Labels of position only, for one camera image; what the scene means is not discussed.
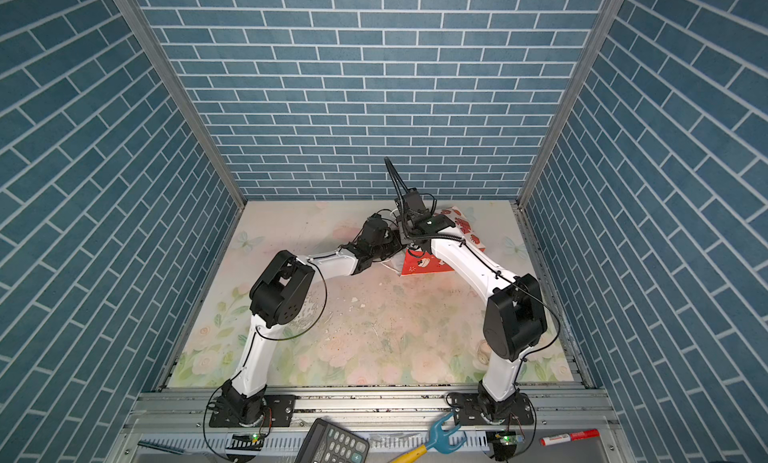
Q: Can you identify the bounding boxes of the aluminium front rail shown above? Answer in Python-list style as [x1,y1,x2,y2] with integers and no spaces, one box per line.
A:
[107,384,633,462]

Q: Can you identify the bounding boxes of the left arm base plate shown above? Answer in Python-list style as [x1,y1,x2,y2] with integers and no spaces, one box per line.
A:
[206,394,296,428]

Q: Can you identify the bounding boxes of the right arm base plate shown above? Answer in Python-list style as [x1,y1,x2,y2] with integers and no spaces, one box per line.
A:
[445,391,535,426]

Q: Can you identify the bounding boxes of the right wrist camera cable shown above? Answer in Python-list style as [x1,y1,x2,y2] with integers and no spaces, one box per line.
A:
[383,157,415,212]

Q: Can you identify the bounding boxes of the red white paper bag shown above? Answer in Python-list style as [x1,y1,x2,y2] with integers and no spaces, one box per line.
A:
[392,205,486,276]

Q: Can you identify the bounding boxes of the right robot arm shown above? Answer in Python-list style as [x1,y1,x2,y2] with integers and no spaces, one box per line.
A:
[396,188,548,422]

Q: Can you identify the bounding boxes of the blue yellow clamp tool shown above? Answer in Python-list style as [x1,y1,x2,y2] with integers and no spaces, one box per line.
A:
[392,412,467,463]

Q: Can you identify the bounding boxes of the black calculator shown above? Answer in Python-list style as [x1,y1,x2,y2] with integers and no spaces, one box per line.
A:
[294,418,370,463]

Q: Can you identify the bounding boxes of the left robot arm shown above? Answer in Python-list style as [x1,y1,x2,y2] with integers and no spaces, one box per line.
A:
[206,213,404,428]

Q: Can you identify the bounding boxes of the beige shell sticker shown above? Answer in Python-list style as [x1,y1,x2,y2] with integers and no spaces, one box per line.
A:
[473,340,491,370]

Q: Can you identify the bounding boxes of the red marker pen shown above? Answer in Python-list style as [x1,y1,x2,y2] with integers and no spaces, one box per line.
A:
[539,429,600,447]

